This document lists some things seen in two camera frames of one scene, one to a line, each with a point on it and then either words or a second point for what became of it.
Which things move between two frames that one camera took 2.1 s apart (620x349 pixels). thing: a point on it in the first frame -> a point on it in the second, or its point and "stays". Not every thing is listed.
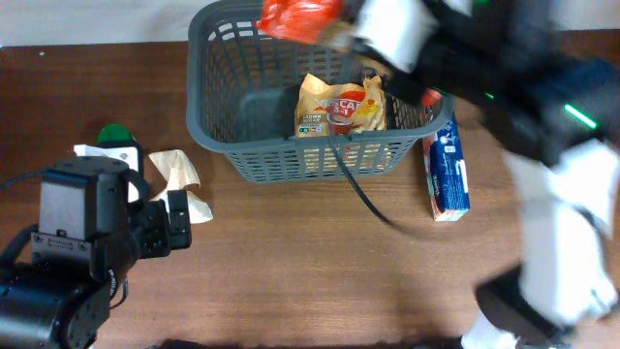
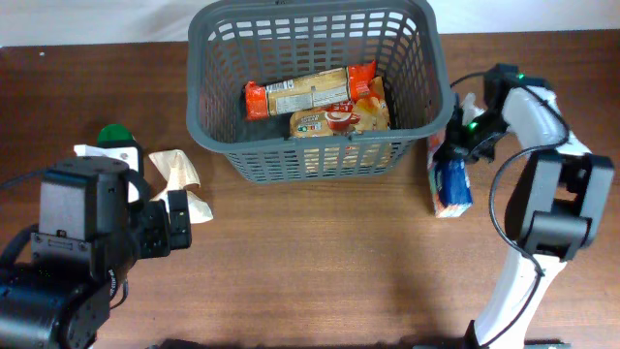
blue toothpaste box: [447, 173] stays
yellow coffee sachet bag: [324, 109] stays
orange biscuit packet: [299, 20] -> [327, 89]
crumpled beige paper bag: [177, 173] stays
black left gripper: [163, 238] stays
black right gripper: [404, 83] -> [453, 142]
